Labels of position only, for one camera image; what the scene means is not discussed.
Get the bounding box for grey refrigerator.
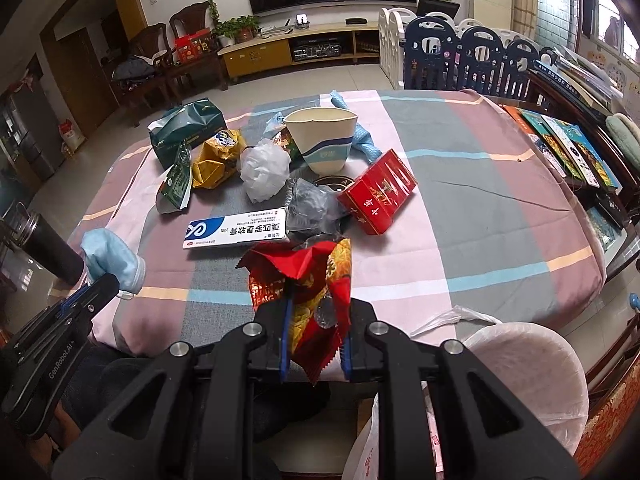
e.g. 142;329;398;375
0;90;56;181

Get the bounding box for green seat cushion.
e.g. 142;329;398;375
605;114;640;156

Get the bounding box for blue bubble wrap bag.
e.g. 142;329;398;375
330;90;383;163

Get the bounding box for red white bag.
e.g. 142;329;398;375
59;119;83;151

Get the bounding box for green red snack packet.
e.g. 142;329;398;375
272;127;303;161

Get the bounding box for white blue paper cup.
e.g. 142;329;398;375
283;107;359;176

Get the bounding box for striped tablecloth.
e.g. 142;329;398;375
65;89;608;356

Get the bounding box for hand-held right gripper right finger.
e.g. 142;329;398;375
340;298;582;480

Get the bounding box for yellow snack packet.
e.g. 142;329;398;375
191;128;246;190

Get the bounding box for white playpen fence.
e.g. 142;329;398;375
377;7;516;88

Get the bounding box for clear plastic wrapper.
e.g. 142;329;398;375
263;111;288;141

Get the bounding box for dark wooden chair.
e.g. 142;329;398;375
169;1;228;93
111;22;173;128

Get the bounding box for white plastic bag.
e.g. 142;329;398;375
239;138;292;204

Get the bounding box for row of picture books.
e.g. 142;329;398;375
500;102;623;191

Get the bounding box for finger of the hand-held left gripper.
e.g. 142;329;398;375
60;273;121;319

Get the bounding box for black laptop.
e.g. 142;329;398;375
416;0;461;21

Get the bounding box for red snack wrapper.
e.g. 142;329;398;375
240;237;353;386

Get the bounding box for blue face mask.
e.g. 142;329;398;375
80;227;147;302

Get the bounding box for yellow wooden television cabinet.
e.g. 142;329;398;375
218;22;383;85

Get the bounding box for potted green plant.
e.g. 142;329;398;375
215;15;262;46

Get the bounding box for white blue medicine box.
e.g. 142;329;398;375
182;207;291;263

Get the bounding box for red gift box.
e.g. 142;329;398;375
174;28;213;64

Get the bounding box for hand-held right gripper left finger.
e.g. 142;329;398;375
50;296;296;480

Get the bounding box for dark clothes pile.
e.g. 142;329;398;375
112;55;161;86

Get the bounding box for grey plastic bag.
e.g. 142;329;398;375
285;177;351;241

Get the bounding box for white bin with plastic liner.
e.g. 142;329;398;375
342;305;591;480

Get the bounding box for black audio amplifier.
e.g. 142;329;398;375
291;37;343;58

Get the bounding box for red cigarette box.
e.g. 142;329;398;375
337;149;418;237

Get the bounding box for black thermos bottle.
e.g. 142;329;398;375
10;212;86;288

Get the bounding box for green tissue box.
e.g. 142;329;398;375
149;99;228;170

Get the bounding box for navy playpen fence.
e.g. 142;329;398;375
402;16;556;98

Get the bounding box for round brown badge patch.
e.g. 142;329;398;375
312;175;356;194

